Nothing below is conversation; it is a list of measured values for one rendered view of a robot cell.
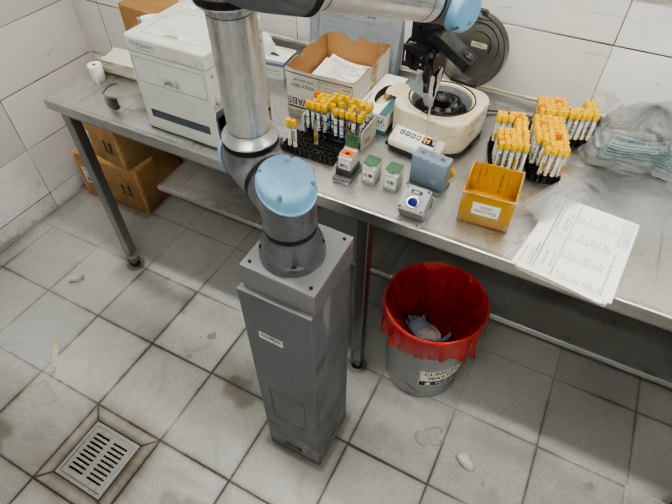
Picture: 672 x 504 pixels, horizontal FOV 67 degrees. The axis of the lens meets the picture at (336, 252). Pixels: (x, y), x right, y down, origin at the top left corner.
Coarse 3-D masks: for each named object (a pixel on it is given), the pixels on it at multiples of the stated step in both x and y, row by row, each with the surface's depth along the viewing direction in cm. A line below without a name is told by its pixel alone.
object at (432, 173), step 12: (420, 156) 134; (444, 156) 134; (420, 168) 137; (432, 168) 134; (444, 168) 132; (408, 180) 141; (420, 180) 139; (432, 180) 137; (444, 180) 135; (432, 192) 138
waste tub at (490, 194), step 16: (480, 176) 135; (496, 176) 133; (512, 176) 131; (464, 192) 125; (480, 192) 138; (496, 192) 137; (512, 192) 135; (464, 208) 129; (480, 208) 127; (496, 208) 125; (512, 208) 123; (480, 224) 130; (496, 224) 128
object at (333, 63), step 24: (312, 48) 169; (336, 48) 177; (360, 48) 172; (384, 48) 168; (288, 72) 158; (312, 72) 174; (336, 72) 171; (360, 72) 171; (384, 72) 170; (288, 96) 165; (312, 96) 160; (360, 96) 158
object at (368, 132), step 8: (304, 112) 153; (344, 112) 154; (304, 120) 154; (320, 120) 151; (328, 120) 151; (344, 120) 151; (376, 120) 153; (304, 128) 156; (320, 128) 153; (328, 128) 153; (344, 128) 148; (368, 128) 149; (320, 136) 156; (328, 136) 156; (344, 136) 151; (368, 136) 152; (344, 144) 153
